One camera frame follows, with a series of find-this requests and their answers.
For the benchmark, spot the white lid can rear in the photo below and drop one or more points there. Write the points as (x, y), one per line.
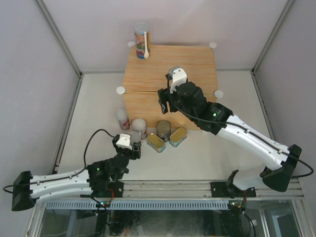
(139, 125)

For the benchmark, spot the rectangular gold tin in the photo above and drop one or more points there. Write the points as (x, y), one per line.
(178, 137)
(156, 143)

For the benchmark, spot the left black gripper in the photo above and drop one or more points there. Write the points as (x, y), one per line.
(137, 151)

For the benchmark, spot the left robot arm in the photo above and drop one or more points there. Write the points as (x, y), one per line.
(95, 180)

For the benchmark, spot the white lid can red label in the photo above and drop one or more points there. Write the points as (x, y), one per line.
(123, 119)

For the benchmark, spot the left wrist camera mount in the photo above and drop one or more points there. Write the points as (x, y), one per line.
(124, 141)

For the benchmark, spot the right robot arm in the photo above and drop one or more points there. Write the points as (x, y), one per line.
(278, 161)

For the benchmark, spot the white lid can colourful label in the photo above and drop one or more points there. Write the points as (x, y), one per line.
(135, 137)

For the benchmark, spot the aluminium mounting rail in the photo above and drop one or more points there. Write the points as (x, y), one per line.
(199, 189)

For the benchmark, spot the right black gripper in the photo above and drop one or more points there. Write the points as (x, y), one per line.
(164, 98)

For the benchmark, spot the tall can with spoon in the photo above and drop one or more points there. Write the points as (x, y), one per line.
(142, 37)

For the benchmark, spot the left black base bracket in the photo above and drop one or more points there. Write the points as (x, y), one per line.
(114, 189)

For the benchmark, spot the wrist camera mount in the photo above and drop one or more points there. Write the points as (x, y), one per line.
(178, 77)
(124, 141)

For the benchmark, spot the black base bracket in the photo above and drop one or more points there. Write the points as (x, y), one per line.
(114, 189)
(219, 189)

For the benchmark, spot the right black base bracket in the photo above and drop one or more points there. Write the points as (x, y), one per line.
(219, 189)

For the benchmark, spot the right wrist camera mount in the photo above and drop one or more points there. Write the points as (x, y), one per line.
(178, 77)

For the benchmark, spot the right rectangular gold tin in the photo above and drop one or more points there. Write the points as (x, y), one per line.
(178, 137)

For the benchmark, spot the dark round tin can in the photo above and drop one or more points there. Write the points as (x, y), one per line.
(163, 128)

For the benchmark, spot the slotted cable duct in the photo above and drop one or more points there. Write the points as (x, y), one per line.
(139, 205)

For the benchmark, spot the left rectangular gold tin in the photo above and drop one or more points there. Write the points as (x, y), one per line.
(156, 143)

